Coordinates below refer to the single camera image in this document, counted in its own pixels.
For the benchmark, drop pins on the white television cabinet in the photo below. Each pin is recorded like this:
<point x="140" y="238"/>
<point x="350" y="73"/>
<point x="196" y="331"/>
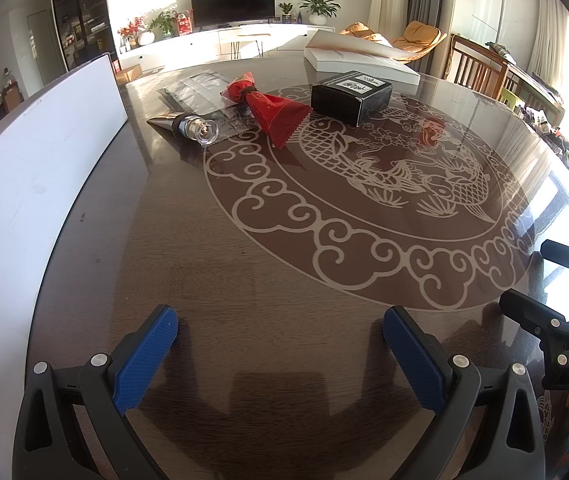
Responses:
<point x="199" y="42"/>

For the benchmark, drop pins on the pile of assorted clutter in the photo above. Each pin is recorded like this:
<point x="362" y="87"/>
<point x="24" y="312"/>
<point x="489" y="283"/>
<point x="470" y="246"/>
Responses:
<point x="549" y="120"/>

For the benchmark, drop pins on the wooden chair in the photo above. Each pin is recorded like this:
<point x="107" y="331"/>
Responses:
<point x="479" y="67"/>

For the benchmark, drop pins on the orange lounge chair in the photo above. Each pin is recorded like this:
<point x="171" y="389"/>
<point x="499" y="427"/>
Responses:
<point x="414" y="37"/>

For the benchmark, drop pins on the large white board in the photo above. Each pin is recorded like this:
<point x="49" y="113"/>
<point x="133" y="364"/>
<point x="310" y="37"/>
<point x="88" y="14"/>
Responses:
<point x="29" y="185"/>

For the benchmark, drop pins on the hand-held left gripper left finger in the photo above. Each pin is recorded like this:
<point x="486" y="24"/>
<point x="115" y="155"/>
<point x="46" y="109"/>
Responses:
<point x="144" y="360"/>

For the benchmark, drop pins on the red triangular packet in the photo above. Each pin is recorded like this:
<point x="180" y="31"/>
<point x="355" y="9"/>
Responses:
<point x="274" y="112"/>

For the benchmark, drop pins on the black television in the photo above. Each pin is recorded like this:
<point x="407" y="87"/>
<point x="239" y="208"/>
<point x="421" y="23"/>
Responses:
<point x="232" y="4"/>

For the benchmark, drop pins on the clear plastic bag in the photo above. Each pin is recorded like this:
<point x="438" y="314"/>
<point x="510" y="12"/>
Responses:
<point x="204" y="92"/>

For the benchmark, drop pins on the white door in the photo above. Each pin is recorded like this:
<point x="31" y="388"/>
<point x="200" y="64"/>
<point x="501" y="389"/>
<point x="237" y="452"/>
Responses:
<point x="43" y="47"/>

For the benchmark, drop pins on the bushy green potted plant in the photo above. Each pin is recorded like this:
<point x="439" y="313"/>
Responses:
<point x="163" y="22"/>

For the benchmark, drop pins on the dark glass display cabinet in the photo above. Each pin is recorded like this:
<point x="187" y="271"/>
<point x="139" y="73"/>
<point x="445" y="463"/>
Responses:
<point x="84" y="10"/>

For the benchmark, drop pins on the brown cardboard box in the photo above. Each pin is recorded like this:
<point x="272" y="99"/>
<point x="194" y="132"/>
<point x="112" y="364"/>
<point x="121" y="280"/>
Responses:
<point x="128" y="74"/>

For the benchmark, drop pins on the red gift bag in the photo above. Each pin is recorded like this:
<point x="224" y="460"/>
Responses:
<point x="184" y="23"/>

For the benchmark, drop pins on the round white vase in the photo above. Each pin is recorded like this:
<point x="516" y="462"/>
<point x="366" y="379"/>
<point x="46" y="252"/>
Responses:
<point x="146" y="38"/>

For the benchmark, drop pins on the white flat cardboard box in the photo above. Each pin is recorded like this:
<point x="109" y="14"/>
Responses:
<point x="364" y="67"/>

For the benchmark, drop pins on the black box with white labels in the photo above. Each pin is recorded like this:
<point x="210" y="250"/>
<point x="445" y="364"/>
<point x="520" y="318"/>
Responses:
<point x="344" y="102"/>

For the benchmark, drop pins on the glass knob bottle stopper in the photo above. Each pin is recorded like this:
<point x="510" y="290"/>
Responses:
<point x="199" y="130"/>

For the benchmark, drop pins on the large leafy plant white pot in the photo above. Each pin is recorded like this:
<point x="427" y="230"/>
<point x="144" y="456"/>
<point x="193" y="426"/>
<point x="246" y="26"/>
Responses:
<point x="318" y="9"/>

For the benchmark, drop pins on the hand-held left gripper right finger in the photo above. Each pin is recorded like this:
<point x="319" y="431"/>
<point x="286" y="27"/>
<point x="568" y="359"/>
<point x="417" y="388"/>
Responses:
<point x="414" y="360"/>

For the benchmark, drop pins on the red flower bouquet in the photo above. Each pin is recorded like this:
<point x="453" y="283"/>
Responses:
<point x="129" y="29"/>

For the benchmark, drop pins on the small potted plant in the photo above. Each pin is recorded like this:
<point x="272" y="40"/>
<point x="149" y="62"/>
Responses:
<point x="286" y="12"/>

